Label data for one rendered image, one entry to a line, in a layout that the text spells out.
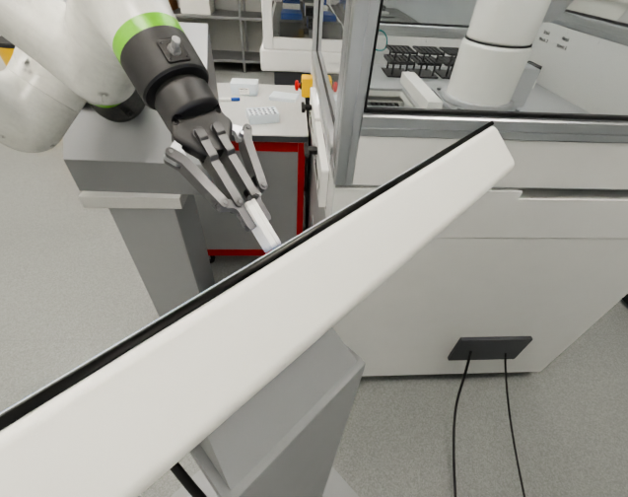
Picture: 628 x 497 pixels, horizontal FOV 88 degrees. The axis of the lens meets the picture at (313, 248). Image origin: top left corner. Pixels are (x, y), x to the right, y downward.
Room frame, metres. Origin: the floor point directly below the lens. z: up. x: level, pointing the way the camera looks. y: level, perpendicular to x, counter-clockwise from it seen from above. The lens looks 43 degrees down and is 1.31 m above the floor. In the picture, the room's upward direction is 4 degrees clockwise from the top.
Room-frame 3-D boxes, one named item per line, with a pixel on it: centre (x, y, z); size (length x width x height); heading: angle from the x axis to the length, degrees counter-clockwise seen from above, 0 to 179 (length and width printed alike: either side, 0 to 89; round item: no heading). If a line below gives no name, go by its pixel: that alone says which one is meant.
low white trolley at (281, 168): (1.51, 0.37, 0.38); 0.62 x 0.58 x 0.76; 6
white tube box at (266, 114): (1.36, 0.25, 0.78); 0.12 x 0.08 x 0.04; 111
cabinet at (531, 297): (1.14, -0.45, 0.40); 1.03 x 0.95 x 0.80; 6
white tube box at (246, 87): (1.68, 0.39, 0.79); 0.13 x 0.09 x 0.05; 95
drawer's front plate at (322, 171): (0.82, 0.00, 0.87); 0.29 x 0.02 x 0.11; 6
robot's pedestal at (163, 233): (0.89, 0.55, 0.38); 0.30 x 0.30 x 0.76; 5
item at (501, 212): (1.14, -0.46, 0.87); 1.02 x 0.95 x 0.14; 6
